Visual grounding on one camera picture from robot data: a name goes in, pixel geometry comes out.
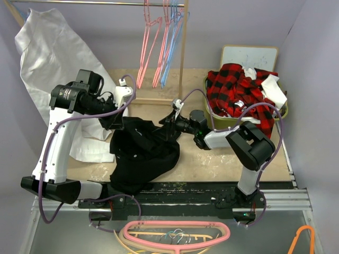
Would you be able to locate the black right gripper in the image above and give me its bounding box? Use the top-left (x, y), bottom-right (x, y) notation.
top-left (152, 109), bottom-right (198, 141)

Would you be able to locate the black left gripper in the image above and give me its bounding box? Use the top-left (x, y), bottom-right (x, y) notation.
top-left (85, 95), bottom-right (126, 131)

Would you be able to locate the black button shirt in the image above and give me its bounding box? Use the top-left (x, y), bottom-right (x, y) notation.
top-left (110, 117), bottom-right (180, 195)

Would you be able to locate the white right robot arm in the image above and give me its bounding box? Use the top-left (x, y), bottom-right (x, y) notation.
top-left (158, 110), bottom-right (276, 207)

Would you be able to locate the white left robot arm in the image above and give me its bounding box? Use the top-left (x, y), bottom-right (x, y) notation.
top-left (21, 69), bottom-right (133, 207)

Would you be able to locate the red black plaid shirt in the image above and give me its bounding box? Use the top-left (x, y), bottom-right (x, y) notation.
top-left (206, 62), bottom-right (279, 139)

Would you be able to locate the white hanging shirt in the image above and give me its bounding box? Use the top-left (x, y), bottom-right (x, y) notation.
top-left (15, 8), bottom-right (116, 163)

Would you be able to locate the blue hanger on rack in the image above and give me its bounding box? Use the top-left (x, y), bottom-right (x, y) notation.
top-left (160, 1), bottom-right (184, 89)

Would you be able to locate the beige hanger on tray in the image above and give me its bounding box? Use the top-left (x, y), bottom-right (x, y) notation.
top-left (114, 231), bottom-right (223, 253)

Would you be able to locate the blue hanger under white shirt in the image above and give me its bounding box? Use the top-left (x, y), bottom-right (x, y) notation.
top-left (9, 1), bottom-right (29, 23)

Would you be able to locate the orange hanger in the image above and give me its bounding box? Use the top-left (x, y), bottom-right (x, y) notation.
top-left (287, 225), bottom-right (316, 254)

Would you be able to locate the olive green laundry basket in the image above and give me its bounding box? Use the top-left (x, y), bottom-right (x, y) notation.
top-left (202, 76), bottom-right (289, 129)

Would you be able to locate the white cloth in basket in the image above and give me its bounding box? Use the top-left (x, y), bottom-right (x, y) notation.
top-left (242, 67), bottom-right (287, 110)

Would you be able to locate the yellow framed whiteboard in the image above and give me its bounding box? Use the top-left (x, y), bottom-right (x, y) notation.
top-left (220, 45), bottom-right (279, 71)

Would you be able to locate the wooden clothes rack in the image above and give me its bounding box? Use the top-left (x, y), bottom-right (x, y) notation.
top-left (4, 1), bottom-right (189, 106)

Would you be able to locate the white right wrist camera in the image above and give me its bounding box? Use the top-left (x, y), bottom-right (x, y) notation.
top-left (172, 98), bottom-right (184, 120)

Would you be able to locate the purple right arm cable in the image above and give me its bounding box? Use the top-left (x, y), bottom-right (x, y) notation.
top-left (180, 88), bottom-right (284, 188)

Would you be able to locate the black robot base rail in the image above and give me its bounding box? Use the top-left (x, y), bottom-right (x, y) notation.
top-left (78, 182), bottom-right (265, 220)

